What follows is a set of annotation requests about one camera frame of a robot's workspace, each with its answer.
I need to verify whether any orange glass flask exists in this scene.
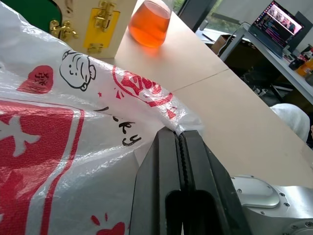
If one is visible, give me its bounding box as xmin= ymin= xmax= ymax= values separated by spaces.
xmin=128 ymin=0 xmax=172 ymax=48

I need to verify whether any grey desk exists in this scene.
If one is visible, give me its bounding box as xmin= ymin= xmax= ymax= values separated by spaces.
xmin=195 ymin=20 xmax=313 ymax=98

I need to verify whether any wooden board with brass latches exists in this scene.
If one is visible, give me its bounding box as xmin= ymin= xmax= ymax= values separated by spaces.
xmin=47 ymin=0 xmax=140 ymax=59

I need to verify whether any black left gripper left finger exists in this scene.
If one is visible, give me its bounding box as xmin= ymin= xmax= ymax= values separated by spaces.
xmin=129 ymin=127 xmax=184 ymax=235

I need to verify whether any silver robot body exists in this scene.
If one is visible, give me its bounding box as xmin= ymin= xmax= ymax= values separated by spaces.
xmin=230 ymin=174 xmax=313 ymax=235

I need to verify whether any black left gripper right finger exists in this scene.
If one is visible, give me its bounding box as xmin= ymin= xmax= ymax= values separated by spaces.
xmin=180 ymin=130 xmax=252 ymax=235

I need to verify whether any cardboard box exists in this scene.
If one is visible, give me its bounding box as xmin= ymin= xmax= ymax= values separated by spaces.
xmin=211 ymin=34 xmax=235 ymax=51

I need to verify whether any white red printed plastic bag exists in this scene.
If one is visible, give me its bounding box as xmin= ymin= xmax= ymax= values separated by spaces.
xmin=0 ymin=1 xmax=204 ymax=235

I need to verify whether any open laptop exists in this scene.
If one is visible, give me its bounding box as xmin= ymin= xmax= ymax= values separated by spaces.
xmin=248 ymin=0 xmax=306 ymax=56

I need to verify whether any person in white hoodie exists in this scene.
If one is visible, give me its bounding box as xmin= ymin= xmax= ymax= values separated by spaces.
xmin=270 ymin=103 xmax=313 ymax=147

